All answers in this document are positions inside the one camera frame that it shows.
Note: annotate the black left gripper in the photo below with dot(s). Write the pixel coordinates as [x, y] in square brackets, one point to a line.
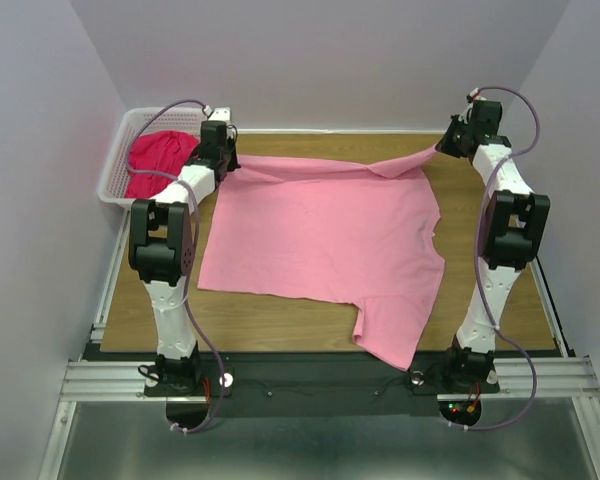
[232, 163]

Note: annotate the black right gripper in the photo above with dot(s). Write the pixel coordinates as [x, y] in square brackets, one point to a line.
[444, 144]

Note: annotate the light pink t shirt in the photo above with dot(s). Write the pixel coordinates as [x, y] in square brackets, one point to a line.
[333, 231]

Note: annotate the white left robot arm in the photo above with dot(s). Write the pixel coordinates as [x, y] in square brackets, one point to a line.
[162, 245]

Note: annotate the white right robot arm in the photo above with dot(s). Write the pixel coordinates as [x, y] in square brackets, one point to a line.
[509, 232]

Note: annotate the magenta t shirt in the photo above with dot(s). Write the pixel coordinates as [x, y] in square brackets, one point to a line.
[165, 151]

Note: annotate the white plastic laundry basket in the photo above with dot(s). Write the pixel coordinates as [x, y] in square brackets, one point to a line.
[115, 177]

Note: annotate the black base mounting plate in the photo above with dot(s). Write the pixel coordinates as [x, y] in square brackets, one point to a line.
[319, 384]

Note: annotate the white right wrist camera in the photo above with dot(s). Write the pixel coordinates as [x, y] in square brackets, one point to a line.
[473, 96]

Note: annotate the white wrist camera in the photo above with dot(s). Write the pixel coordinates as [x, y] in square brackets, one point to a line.
[473, 96]
[222, 114]

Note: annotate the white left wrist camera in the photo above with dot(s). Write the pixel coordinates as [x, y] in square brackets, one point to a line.
[222, 114]

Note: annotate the aluminium frame rail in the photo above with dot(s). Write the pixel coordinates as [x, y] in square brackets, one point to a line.
[91, 381]

